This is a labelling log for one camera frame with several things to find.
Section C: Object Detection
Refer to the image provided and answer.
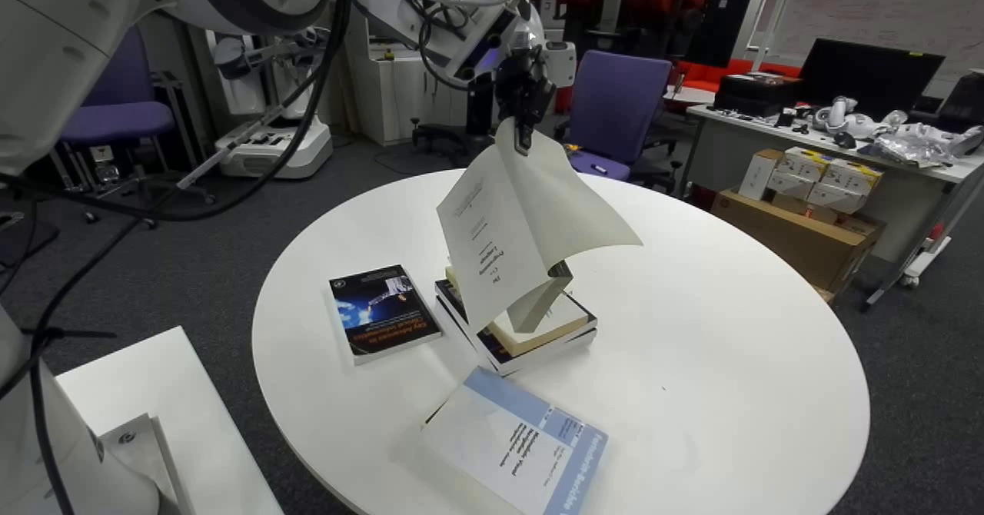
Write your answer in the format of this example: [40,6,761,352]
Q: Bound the white paperback book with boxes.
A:
[436,118,643,336]

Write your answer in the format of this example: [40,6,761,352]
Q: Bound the black office chair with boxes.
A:
[410,73,497,164]

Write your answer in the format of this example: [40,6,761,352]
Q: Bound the purple office chair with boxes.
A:
[553,49,683,191]
[55,26,218,228]

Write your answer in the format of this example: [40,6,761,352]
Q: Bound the white cabinet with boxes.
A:
[344,37,471,148]

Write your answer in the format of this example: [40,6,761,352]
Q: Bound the black box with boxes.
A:
[713,72,805,118]

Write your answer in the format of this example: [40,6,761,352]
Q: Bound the beige book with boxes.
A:
[445,265,599,359]

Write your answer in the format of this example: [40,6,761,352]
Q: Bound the white machine with base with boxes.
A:
[206,27,334,180]

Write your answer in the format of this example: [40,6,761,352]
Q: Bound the black book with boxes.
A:
[434,277,599,378]

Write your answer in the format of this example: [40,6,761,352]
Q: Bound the dark blue book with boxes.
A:
[328,264,444,367]

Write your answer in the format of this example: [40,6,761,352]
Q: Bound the stack of white boxes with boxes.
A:
[737,146,884,217]

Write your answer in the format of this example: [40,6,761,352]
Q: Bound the large cardboard box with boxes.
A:
[710,189,886,301]

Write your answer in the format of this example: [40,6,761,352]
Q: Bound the light blue white book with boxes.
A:
[421,366,610,515]

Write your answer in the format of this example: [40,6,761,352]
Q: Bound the grey desk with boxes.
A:
[680,103,984,310]

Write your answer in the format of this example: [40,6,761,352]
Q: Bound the clear plastic bag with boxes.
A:
[872,125,966,169]

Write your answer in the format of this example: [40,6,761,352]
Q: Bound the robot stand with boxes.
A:
[52,326,287,515]

